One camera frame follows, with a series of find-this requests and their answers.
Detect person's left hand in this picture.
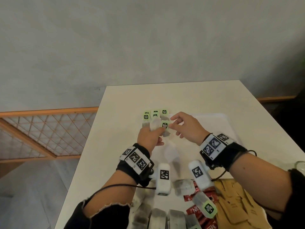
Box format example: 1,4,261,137
137,121,171,156

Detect person's right hand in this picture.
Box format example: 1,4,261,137
168,111,211,146

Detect white tea bag green tag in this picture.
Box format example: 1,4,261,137
161,121,178,139
148,116,164,133

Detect white tray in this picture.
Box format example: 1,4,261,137
140,112,241,180

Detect rows of laid tea bags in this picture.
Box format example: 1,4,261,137
142,108,170,128

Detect pile of tea bags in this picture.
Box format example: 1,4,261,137
128,178,219,229

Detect pile of red coffee sachets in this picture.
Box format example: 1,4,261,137
183,181,221,229

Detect pile of brown sugar packets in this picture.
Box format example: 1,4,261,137
213,178,273,229

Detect person's right forearm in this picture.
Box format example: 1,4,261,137
228,152,294,214

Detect person's left forearm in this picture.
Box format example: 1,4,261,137
82,168,139,219

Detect black left wristband marker tags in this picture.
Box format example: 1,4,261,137
116,143,155,188

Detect wooden lattice screen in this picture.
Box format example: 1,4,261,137
0,107,99,164

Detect black furniture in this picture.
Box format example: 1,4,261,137
264,92,305,153

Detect clear glass jar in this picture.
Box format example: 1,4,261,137
292,160,305,177

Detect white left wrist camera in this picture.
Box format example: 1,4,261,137
155,163,172,196

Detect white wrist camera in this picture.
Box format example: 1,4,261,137
155,163,172,196
188,160,214,191

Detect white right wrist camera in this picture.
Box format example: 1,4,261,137
188,160,214,191

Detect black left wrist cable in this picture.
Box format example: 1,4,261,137
83,183,157,208

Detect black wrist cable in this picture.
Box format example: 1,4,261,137
83,183,157,208
211,150,286,215

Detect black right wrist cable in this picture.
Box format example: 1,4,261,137
211,150,286,215

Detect wooden wall rail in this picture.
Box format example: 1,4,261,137
257,95,297,103

